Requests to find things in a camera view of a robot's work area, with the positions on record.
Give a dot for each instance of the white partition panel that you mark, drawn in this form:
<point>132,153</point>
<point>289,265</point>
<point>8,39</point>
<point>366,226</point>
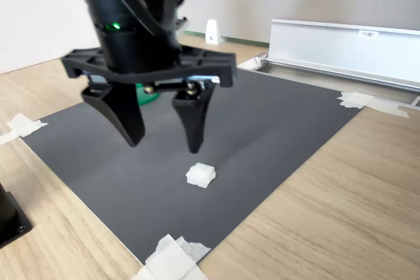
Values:
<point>33,24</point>

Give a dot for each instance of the small white plastic terminal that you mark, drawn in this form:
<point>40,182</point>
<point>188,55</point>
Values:
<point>201,176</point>

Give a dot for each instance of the white tape piece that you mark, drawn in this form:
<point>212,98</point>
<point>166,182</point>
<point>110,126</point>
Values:
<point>174,260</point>
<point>357,100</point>
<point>24,126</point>

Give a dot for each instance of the dark grey mat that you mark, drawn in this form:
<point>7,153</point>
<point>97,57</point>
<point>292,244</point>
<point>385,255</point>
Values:
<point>262,129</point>

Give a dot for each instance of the white label sticker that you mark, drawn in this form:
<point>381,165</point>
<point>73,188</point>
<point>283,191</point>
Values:
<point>368,34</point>

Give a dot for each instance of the small white bracket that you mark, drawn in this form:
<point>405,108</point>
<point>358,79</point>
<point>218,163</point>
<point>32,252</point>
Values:
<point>213,32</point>

